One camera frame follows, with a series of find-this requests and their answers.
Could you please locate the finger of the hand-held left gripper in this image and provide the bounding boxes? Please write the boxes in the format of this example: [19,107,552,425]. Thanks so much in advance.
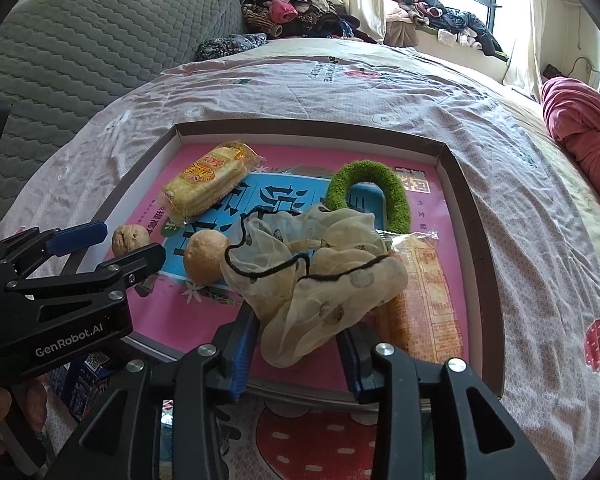
[0,221,108,266]
[5,242,167,311]

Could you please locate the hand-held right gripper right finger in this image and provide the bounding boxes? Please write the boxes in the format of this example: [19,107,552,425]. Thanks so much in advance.
[336,325,556,480]

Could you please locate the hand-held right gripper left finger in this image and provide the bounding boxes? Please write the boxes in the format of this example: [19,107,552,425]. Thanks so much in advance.
[45,305,261,480]

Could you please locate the walnut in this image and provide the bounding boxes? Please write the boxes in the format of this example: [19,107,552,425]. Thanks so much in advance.
[111,224,151,258]
[184,231,231,286]

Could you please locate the blue snack packet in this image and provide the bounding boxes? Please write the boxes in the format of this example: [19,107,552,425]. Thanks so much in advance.
[47,352,121,423]

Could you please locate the colourful shiny candy packet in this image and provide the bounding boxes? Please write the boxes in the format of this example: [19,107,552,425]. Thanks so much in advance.
[160,399,177,443]

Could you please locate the orange snack packet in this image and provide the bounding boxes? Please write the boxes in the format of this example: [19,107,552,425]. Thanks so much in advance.
[375,227,468,366]

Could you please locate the yellow cracker packet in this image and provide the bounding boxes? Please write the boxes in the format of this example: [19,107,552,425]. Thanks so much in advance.
[161,141,266,226]

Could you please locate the pink box lid tray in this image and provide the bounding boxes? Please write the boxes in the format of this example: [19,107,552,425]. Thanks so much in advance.
[75,121,506,401]

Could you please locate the green scrunchie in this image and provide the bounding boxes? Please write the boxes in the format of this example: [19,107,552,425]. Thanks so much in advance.
[325,160,412,235]

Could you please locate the grey quilted headboard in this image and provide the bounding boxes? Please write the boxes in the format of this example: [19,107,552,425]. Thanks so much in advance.
[0,0,248,241]

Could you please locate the dark floral pillow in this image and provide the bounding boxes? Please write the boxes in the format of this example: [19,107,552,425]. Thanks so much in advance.
[196,33,268,62]

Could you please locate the pile of clothes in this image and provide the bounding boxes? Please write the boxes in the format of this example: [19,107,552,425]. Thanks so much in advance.
[230,0,381,43]

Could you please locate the pink blanket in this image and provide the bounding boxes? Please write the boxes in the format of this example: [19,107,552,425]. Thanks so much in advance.
[540,76,600,231]

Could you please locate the beige folded cloth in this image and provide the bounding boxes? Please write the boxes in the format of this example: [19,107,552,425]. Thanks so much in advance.
[384,7,421,48]

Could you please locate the clothes on windowsill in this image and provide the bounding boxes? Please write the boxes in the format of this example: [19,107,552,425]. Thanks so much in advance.
[385,0,503,57]

